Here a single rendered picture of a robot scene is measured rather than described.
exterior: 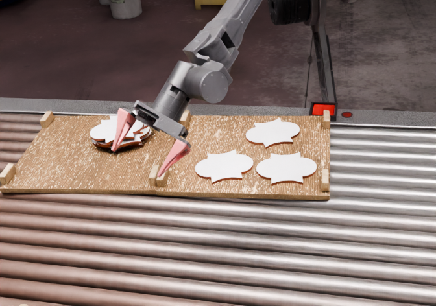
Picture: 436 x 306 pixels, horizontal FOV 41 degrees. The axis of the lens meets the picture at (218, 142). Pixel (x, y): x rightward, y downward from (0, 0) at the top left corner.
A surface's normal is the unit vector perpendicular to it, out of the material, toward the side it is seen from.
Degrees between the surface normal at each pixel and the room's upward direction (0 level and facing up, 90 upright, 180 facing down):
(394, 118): 0
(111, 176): 0
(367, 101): 0
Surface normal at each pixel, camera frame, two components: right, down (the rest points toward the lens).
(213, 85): 0.57, 0.22
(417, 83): -0.10, -0.83
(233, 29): 0.77, -0.07
